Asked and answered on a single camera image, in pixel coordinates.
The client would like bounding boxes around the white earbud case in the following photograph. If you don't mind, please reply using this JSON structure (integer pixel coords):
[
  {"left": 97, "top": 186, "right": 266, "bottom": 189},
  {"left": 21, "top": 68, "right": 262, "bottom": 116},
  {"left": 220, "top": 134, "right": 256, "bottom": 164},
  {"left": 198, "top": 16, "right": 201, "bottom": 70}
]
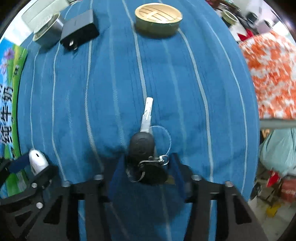
[{"left": 29, "top": 149, "right": 49, "bottom": 176}]

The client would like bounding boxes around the blue milk carton box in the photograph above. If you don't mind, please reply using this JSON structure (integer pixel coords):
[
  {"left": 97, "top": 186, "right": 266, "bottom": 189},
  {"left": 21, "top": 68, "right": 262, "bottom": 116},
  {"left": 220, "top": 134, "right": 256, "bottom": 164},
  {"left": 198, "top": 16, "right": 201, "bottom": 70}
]
[{"left": 0, "top": 38, "right": 31, "bottom": 200}]

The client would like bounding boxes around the blue striped cloth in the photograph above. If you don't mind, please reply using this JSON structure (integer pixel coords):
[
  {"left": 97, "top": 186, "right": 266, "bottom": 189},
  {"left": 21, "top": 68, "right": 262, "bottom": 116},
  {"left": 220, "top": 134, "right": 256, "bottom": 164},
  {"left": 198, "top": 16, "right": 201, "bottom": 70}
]
[{"left": 16, "top": 0, "right": 261, "bottom": 241}]

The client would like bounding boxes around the black car key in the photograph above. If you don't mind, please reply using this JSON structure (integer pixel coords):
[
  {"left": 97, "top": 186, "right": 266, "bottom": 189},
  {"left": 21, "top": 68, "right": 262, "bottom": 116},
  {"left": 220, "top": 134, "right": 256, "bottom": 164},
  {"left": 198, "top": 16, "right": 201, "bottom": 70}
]
[{"left": 125, "top": 97, "right": 170, "bottom": 186}]

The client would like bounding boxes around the gold round tin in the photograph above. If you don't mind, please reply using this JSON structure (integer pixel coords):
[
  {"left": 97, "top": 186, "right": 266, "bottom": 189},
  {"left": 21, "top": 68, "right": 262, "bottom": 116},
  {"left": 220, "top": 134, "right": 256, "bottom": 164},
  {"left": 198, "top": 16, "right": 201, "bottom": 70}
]
[{"left": 134, "top": 3, "right": 183, "bottom": 38}]

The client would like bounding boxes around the green round pot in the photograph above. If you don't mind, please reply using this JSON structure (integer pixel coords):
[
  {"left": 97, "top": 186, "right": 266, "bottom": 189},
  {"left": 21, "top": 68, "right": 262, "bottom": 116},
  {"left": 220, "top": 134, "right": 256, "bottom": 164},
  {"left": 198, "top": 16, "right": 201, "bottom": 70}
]
[{"left": 221, "top": 9, "right": 239, "bottom": 27}]

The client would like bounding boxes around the orange white floral cloth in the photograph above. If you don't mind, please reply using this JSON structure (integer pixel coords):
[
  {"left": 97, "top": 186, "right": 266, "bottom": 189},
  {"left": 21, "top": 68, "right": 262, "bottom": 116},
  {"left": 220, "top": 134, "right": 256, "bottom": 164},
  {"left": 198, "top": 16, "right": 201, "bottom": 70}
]
[{"left": 239, "top": 31, "right": 295, "bottom": 120}]

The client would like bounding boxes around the light green fabric bundle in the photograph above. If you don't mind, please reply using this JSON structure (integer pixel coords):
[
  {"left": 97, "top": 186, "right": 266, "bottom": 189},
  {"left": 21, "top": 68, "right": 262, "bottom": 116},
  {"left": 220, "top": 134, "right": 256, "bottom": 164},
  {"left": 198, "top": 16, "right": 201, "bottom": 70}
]
[{"left": 259, "top": 128, "right": 295, "bottom": 177}]

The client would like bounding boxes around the grey power adapter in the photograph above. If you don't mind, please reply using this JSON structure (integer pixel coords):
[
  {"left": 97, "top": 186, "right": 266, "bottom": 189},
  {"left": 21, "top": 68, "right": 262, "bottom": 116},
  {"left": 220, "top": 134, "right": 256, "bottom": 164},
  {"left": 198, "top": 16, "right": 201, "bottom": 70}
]
[{"left": 60, "top": 9, "right": 99, "bottom": 51}]

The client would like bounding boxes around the silver tin with strainer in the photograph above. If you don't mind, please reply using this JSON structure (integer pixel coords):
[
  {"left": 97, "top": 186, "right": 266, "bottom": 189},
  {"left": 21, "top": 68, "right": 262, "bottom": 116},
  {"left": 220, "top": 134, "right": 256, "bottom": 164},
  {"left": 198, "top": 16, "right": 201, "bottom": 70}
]
[{"left": 33, "top": 13, "right": 65, "bottom": 49}]

